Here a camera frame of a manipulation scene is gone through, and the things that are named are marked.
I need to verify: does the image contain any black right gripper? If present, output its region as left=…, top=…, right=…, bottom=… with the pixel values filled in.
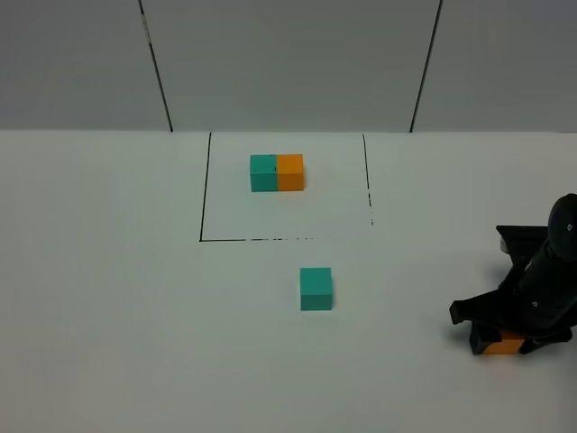
left=450, top=226, right=576, bottom=355

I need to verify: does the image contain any teal template block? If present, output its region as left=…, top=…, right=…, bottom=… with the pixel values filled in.
left=250, top=154, right=278, bottom=192

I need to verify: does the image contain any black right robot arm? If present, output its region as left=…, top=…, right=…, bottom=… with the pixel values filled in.
left=450, top=194, right=576, bottom=355

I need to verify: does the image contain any orange template block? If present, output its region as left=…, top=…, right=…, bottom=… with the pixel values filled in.
left=276, top=154, right=305, bottom=191

